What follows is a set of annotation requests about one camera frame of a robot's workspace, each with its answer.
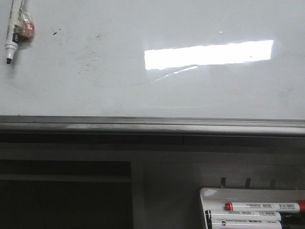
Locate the white black-tip whiteboard marker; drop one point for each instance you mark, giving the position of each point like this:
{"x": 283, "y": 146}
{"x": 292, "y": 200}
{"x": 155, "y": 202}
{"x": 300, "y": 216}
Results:
{"x": 20, "y": 28}

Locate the white whiteboard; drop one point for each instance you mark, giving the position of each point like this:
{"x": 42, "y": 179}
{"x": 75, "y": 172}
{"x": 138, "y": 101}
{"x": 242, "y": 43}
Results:
{"x": 160, "y": 58}

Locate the white marker tray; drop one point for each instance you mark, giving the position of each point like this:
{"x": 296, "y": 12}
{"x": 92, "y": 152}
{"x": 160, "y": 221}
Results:
{"x": 215, "y": 198}

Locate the black-capped white marker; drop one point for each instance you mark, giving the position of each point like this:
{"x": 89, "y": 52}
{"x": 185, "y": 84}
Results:
{"x": 246, "y": 224}
{"x": 242, "y": 215}

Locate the red-capped white marker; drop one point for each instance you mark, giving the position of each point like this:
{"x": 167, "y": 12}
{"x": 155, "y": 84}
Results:
{"x": 266, "y": 206}

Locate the grey whiteboard frame rail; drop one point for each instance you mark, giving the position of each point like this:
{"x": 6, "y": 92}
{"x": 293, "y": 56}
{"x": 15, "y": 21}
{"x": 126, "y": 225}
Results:
{"x": 150, "y": 125}

